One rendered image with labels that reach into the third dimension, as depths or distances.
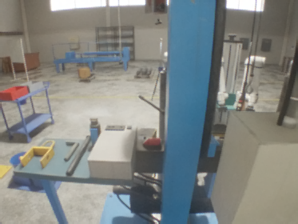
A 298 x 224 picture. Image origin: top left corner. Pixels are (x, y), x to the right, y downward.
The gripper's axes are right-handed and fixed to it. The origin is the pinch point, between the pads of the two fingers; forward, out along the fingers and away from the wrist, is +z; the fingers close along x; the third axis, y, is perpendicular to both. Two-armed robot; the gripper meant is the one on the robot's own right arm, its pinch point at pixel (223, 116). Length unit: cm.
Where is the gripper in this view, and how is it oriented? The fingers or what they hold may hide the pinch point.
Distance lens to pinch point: 262.4
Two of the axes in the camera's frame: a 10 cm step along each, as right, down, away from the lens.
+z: 1.2, 9.9, -0.1
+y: 0.2, 0.1, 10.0
